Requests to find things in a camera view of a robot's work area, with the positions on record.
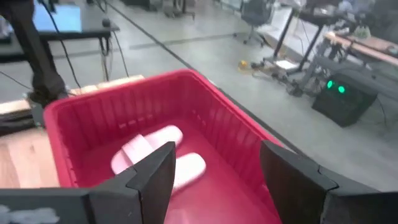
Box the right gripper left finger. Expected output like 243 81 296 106
0 141 177 224

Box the black office chair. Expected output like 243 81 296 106
233 0 278 47

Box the white paper sheet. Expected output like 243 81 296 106
274 59 300 70

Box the red plastic bin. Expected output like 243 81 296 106
42 68 284 224

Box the black box with green lights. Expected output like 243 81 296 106
311 72 379 128

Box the black legged desk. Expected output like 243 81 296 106
262 0 358 75

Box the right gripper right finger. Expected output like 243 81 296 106
259 139 398 224

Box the black aluminium table frame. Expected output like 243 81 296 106
0 101 46 137

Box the wooden top table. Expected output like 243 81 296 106
323 30 398 68

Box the white slide sandal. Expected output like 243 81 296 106
172 152 207 194
110 124 184 175

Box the blue screen monitor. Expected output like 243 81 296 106
32 2 83 34

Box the dark grey desk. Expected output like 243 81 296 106
0 0 121 82

